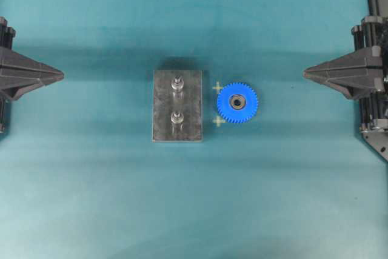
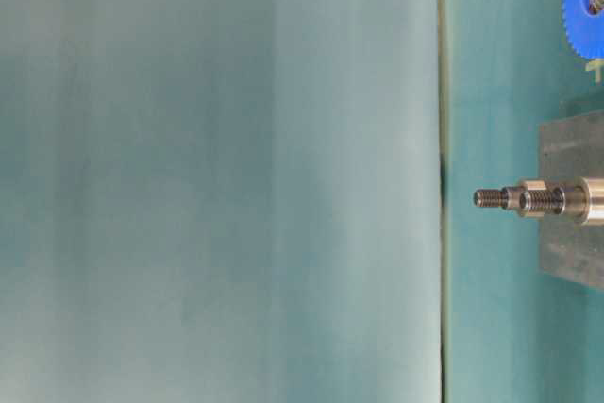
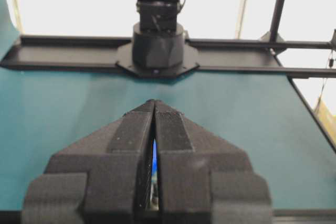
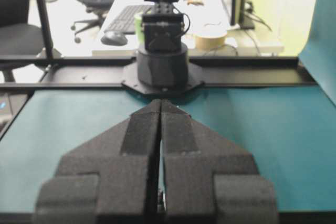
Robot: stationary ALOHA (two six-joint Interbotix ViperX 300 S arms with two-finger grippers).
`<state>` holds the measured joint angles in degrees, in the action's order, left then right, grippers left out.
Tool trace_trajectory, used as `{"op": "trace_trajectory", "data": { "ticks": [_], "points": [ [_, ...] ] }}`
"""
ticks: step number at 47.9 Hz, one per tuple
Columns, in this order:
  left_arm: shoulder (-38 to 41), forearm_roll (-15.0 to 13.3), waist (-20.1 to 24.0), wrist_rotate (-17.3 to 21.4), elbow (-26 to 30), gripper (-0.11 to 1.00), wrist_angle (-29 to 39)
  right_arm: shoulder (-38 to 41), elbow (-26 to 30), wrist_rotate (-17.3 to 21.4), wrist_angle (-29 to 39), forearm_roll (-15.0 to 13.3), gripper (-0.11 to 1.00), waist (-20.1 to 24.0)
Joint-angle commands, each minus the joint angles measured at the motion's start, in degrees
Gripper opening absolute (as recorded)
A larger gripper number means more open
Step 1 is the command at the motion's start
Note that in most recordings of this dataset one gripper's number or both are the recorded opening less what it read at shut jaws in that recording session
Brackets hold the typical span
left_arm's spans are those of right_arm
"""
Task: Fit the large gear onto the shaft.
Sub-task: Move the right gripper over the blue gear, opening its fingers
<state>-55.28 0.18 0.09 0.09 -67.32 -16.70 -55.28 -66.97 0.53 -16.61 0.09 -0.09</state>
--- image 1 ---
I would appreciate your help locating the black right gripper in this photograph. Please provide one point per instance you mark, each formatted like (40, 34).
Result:
(357, 75)

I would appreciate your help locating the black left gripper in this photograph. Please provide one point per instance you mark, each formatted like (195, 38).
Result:
(20, 74)

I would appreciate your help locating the large blue plastic gear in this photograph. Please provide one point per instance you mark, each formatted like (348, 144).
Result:
(237, 103)

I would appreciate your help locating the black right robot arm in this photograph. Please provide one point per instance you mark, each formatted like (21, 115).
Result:
(376, 140)

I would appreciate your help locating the upper steel shaft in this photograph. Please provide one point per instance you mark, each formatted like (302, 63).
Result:
(177, 83)

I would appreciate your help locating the steel shaft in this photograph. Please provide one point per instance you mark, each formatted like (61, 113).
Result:
(177, 117)
(177, 83)

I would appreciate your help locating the lower steel shaft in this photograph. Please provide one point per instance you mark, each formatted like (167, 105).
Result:
(177, 117)

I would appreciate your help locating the grey metal base plate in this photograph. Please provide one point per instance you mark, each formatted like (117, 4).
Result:
(166, 101)

